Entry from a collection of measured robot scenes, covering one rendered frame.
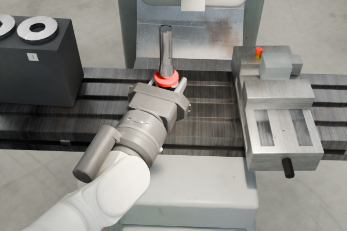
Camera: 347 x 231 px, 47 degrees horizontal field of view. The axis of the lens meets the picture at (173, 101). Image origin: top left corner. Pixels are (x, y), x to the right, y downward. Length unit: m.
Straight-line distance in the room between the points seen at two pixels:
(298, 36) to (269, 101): 2.04
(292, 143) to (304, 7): 2.42
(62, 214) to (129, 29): 0.87
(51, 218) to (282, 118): 0.55
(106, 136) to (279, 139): 0.39
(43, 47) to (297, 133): 0.58
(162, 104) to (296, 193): 1.42
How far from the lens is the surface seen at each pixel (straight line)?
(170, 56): 0.73
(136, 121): 0.68
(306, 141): 0.89
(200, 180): 0.97
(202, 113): 0.99
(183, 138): 0.95
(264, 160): 0.87
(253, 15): 1.31
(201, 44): 1.22
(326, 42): 2.95
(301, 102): 0.93
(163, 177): 0.97
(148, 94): 0.75
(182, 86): 0.78
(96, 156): 0.64
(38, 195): 2.09
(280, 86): 0.93
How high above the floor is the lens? 1.73
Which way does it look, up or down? 47 degrees down
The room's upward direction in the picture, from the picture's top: straight up
